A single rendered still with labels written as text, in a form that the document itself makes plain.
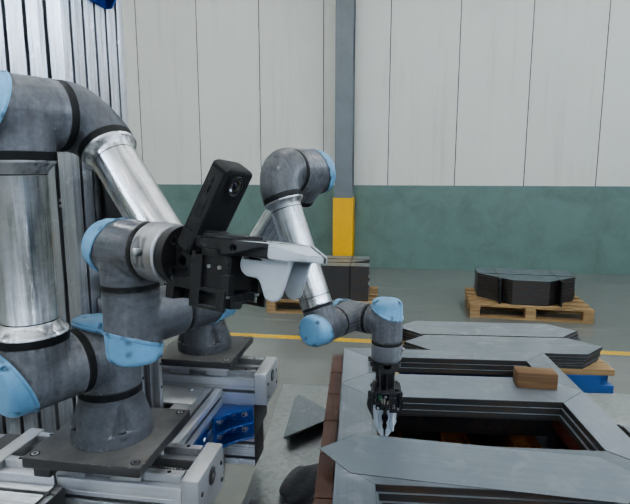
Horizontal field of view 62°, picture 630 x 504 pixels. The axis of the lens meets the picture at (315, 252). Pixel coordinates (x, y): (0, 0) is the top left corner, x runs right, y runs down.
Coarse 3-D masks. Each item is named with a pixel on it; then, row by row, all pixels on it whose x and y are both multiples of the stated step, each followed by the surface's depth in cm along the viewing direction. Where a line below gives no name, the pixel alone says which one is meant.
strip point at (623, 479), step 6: (606, 462) 121; (606, 468) 118; (612, 468) 118; (618, 468) 118; (624, 468) 118; (612, 474) 116; (618, 474) 116; (624, 474) 116; (612, 480) 114; (618, 480) 114; (624, 480) 114; (618, 486) 112; (624, 486) 112; (624, 492) 110; (624, 498) 108
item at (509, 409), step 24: (408, 360) 188; (432, 360) 188; (456, 360) 187; (480, 360) 186; (408, 408) 155; (432, 408) 155; (456, 408) 154; (480, 408) 154; (504, 408) 153; (528, 408) 152; (552, 408) 152; (576, 432) 141; (600, 456) 124; (384, 480) 114; (408, 480) 114
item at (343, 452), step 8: (344, 440) 131; (352, 440) 130; (336, 448) 127; (344, 448) 127; (352, 448) 127; (336, 456) 123; (344, 456) 123; (352, 456) 123; (344, 464) 120; (352, 464) 120
